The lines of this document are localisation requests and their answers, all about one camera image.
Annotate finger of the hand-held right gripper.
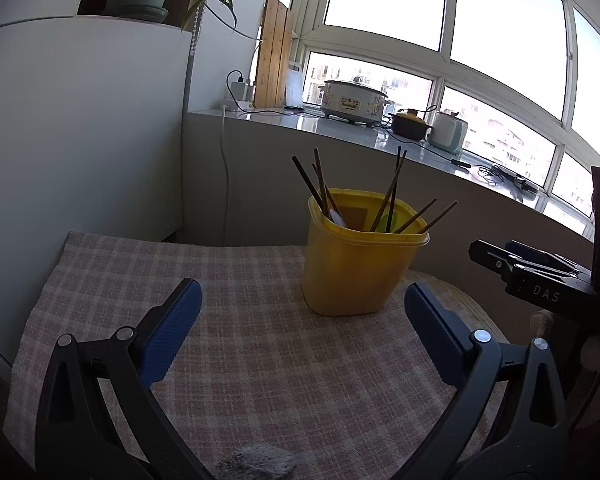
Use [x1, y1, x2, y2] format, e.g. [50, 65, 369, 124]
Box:
[505, 240, 591, 273]
[470, 240, 581, 286]

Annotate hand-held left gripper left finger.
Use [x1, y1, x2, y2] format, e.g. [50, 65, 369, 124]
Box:
[34, 277, 216, 480]

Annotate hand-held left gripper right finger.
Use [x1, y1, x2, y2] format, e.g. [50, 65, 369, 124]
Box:
[395, 281, 571, 480]

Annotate yellow plastic container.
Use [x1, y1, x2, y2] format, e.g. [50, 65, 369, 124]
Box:
[301, 187, 430, 317]

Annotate black chopstick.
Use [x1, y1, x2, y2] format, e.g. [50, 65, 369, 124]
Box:
[385, 146, 402, 234]
[291, 156, 328, 213]

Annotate clear plastic spoon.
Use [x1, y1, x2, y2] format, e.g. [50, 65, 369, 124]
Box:
[327, 195, 348, 228]

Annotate person's right hand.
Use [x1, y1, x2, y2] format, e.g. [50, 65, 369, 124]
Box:
[529, 309, 557, 346]

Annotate pink plaid cloth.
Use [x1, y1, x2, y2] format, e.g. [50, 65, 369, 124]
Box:
[2, 231, 511, 480]

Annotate pale green kettle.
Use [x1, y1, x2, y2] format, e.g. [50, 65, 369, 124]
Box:
[426, 110, 469, 156]

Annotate dark clay pot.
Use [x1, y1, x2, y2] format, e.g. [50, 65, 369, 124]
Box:
[389, 108, 435, 143]

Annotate white windowsill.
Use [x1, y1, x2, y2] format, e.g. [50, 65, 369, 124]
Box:
[185, 107, 596, 241]

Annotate white floral electric cooker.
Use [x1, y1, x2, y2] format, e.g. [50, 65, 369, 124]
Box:
[320, 76, 395, 126]

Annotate white charger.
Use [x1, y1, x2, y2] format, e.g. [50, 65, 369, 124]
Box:
[228, 71, 255, 103]

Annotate white plastic sheet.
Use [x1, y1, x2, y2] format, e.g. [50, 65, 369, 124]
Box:
[284, 59, 307, 110]

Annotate wooden board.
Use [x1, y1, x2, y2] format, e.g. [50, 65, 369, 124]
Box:
[253, 0, 297, 110]

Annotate tangle of black cables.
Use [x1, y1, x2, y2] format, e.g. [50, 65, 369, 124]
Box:
[450, 156, 541, 203]

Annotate white window frame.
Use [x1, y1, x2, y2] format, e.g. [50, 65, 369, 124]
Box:
[267, 0, 600, 241]

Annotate black charger cable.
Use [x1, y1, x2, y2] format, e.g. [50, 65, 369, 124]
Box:
[226, 70, 326, 116]

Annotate white bead chain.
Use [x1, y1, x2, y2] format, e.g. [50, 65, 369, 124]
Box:
[182, 7, 203, 111]

